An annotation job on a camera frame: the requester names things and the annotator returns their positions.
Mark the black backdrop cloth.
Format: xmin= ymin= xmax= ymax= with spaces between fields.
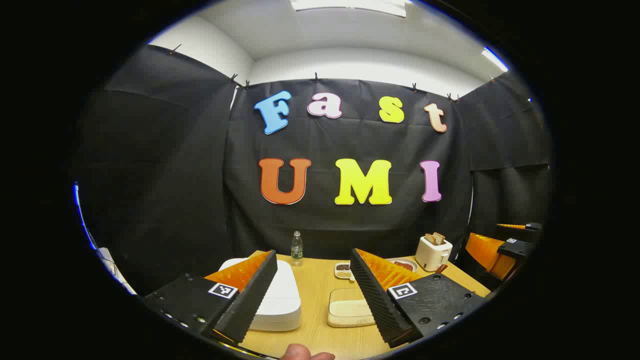
xmin=75 ymin=44 xmax=553 ymax=296

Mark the clear rice container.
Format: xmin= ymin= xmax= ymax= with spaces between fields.
xmin=327 ymin=288 xmax=377 ymax=328

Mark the white rice cooker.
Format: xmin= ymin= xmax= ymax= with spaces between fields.
xmin=218 ymin=258 xmax=302 ymax=332

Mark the clear plastic water bottle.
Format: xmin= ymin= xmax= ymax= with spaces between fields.
xmin=290 ymin=230 xmax=304 ymax=267

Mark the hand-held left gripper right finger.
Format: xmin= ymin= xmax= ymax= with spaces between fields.
xmin=350 ymin=248 xmax=488 ymax=349

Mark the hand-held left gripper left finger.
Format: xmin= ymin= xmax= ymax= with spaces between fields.
xmin=142 ymin=249 xmax=278 ymax=346

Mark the long ceiling light panel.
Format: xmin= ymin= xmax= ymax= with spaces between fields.
xmin=290 ymin=0 xmax=407 ymax=18

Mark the round sausage plate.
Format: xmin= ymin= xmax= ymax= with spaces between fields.
xmin=387 ymin=257 xmax=418 ymax=273

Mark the white side desk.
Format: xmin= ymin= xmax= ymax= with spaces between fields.
xmin=97 ymin=247 xmax=137 ymax=296

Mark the white toaster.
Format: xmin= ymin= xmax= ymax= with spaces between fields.
xmin=415 ymin=236 xmax=453 ymax=272

